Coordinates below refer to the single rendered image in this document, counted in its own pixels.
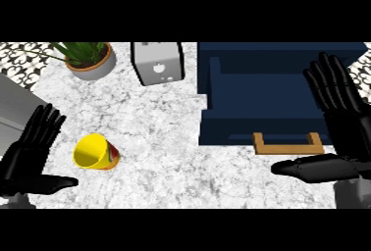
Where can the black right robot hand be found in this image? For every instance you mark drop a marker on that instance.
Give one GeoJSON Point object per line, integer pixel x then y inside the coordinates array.
{"type": "Point", "coordinates": [345, 130]}

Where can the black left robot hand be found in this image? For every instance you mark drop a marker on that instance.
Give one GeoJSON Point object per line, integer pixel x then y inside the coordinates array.
{"type": "Point", "coordinates": [27, 153]}

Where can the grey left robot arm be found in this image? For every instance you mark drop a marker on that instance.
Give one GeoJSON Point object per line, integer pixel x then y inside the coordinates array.
{"type": "Point", "coordinates": [18, 201]}

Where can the potted green plant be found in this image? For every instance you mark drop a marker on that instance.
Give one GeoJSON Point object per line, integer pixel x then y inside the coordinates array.
{"type": "Point", "coordinates": [88, 59]}

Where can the dark blue drawer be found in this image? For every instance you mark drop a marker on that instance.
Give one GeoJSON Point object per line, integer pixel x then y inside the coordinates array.
{"type": "Point", "coordinates": [264, 108]}

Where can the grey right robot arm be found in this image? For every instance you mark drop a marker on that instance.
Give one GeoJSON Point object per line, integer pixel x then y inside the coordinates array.
{"type": "Point", "coordinates": [354, 193]}

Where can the grey appliance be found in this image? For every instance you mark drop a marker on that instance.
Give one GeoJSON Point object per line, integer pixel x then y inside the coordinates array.
{"type": "Point", "coordinates": [17, 112]}

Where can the yellow cup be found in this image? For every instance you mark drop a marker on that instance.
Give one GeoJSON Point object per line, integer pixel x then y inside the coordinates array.
{"type": "Point", "coordinates": [95, 153]}

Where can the dark blue cabinet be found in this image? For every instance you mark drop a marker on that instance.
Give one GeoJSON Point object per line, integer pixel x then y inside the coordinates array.
{"type": "Point", "coordinates": [283, 54]}

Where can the silver toaster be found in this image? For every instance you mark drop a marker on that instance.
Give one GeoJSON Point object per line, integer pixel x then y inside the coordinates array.
{"type": "Point", "coordinates": [159, 63]}

